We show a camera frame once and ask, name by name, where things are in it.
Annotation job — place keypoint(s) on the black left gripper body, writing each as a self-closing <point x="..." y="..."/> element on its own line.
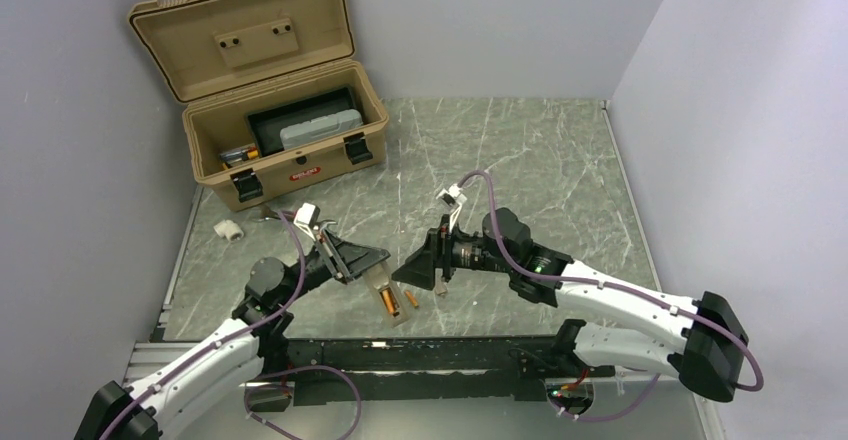
<point x="320" y="265"/>

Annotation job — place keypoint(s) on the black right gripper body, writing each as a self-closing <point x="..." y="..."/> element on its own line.
<point x="462" y="251"/>

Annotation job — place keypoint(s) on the orange AAA battery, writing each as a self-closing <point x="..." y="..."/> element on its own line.
<point x="390" y="302"/>
<point x="411" y="299"/>

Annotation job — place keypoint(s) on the white remote control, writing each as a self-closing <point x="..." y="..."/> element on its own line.
<point x="378" y="278"/>

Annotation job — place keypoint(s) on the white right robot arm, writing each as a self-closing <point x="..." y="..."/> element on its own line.
<point x="636" y="318"/>

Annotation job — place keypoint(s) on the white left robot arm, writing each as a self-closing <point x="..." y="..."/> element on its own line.
<point x="248" y="346"/>

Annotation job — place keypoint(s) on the pack of batteries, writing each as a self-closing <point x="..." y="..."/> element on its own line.
<point x="233" y="157"/>

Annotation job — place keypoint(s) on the silver open-end wrench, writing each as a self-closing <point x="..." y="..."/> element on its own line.
<point x="266" y="213"/>

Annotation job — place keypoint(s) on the white plastic pipe fitting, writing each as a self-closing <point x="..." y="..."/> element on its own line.
<point x="228" y="230"/>

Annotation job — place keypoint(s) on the grey plastic case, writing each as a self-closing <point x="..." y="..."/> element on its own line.
<point x="320" y="128"/>

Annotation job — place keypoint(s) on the black tray in toolbox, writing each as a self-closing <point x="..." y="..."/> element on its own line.
<point x="265" y="125"/>

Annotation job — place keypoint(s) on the tan plastic toolbox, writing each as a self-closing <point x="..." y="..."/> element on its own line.
<point x="224" y="59"/>

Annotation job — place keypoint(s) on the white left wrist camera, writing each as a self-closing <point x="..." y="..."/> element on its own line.
<point x="306" y="219"/>

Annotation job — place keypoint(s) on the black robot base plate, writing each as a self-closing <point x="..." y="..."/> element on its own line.
<point x="319" y="371"/>

